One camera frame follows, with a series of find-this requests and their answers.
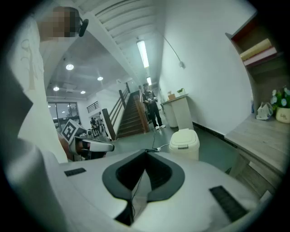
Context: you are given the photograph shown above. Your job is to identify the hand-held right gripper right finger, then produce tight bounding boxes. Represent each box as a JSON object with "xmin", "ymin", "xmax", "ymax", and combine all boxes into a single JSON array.
[{"xmin": 133, "ymin": 149, "xmax": 228, "ymax": 225}]

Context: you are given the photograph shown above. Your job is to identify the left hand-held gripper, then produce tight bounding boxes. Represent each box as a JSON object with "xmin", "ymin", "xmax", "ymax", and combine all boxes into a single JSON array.
[{"xmin": 61, "ymin": 119, "xmax": 115, "ymax": 162}]

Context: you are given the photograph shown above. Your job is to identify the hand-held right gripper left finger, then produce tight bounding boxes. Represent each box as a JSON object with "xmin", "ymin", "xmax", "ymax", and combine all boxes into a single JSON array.
[{"xmin": 65, "ymin": 148, "xmax": 147, "ymax": 227}]

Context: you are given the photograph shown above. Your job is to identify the cream lidded trash bin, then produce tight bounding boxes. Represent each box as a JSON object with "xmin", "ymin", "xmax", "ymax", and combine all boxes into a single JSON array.
[{"xmin": 169, "ymin": 128, "xmax": 200, "ymax": 161}]

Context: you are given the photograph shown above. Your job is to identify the person's left forearm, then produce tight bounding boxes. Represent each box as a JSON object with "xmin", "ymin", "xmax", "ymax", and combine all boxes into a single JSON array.
[{"xmin": 58, "ymin": 132, "xmax": 74, "ymax": 162}]

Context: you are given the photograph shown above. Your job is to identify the dark metal railing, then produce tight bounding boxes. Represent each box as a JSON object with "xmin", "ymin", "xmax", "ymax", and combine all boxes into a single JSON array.
[{"xmin": 86, "ymin": 101, "xmax": 99, "ymax": 114}]

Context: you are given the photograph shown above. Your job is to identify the wooden staircase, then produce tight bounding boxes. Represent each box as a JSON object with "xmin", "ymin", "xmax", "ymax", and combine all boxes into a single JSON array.
[{"xmin": 101, "ymin": 87, "xmax": 150, "ymax": 140}]

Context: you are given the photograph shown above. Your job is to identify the large window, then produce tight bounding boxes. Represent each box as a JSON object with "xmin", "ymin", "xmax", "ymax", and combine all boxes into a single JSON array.
[{"xmin": 47, "ymin": 101, "xmax": 80, "ymax": 128}]

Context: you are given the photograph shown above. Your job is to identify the white counter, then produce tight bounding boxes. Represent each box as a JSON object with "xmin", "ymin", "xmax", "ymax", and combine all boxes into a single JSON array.
[{"xmin": 160, "ymin": 93, "xmax": 195, "ymax": 131}]

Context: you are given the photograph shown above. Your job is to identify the person's white t-shirt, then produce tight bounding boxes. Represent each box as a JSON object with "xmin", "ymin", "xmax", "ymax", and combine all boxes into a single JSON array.
[{"xmin": 6, "ymin": 15, "xmax": 69, "ymax": 164}]

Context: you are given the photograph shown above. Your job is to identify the grey wooden desk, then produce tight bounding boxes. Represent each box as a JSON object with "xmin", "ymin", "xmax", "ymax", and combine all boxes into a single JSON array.
[{"xmin": 224, "ymin": 112, "xmax": 290, "ymax": 199}]

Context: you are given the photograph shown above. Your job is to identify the white plastic bag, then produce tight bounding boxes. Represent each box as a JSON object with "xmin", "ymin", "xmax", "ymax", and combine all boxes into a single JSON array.
[{"xmin": 256, "ymin": 101, "xmax": 274, "ymax": 121}]

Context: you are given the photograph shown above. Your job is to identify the white pot of blue flowers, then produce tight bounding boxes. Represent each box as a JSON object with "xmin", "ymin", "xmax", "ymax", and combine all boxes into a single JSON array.
[{"xmin": 270, "ymin": 85, "xmax": 290, "ymax": 124}]

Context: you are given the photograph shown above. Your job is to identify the wooden shelf unit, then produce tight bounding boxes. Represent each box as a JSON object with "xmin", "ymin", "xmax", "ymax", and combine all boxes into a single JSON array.
[{"xmin": 225, "ymin": 11, "xmax": 290, "ymax": 115}]

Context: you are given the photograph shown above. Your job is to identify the person's head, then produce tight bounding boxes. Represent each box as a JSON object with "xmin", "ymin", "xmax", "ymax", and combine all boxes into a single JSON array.
[{"xmin": 37, "ymin": 6, "xmax": 79, "ymax": 43}]

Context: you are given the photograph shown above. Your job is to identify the pink box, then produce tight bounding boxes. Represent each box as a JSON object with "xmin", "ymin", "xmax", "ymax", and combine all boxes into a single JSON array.
[{"xmin": 243, "ymin": 47, "xmax": 278, "ymax": 67}]

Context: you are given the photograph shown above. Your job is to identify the yellow roll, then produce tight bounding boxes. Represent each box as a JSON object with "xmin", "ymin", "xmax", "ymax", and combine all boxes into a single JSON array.
[{"xmin": 240, "ymin": 38, "xmax": 273, "ymax": 61}]

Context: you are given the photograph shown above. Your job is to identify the black head-worn camera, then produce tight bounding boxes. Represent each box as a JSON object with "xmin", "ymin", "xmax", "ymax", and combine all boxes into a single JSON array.
[{"xmin": 77, "ymin": 18, "xmax": 90, "ymax": 38}]

